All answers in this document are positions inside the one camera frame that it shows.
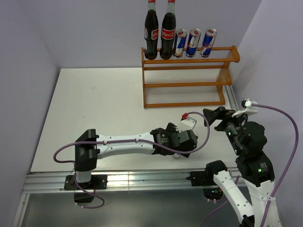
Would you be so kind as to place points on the orange wooden shelf rack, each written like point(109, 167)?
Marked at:
point(187, 82)

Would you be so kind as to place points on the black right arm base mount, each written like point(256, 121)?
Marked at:
point(202, 179)

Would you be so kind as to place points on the silver blue can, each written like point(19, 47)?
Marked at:
point(179, 42)
point(193, 41)
point(208, 42)
point(176, 156)

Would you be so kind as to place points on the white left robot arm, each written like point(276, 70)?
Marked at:
point(94, 147)

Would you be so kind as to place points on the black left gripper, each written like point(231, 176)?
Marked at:
point(171, 129)

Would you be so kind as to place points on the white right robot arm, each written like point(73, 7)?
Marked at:
point(258, 175)

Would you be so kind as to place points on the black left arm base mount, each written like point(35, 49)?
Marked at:
point(97, 182)

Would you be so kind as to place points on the cola glass bottle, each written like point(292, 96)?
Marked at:
point(151, 31)
point(168, 30)

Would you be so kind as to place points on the aluminium front rail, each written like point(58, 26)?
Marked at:
point(116, 181)

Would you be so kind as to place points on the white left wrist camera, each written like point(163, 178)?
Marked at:
point(186, 123)

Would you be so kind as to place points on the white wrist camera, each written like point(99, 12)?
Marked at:
point(186, 123)
point(248, 108)

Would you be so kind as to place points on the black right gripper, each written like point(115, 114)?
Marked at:
point(219, 112)

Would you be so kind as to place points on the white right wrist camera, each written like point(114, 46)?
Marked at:
point(248, 108)

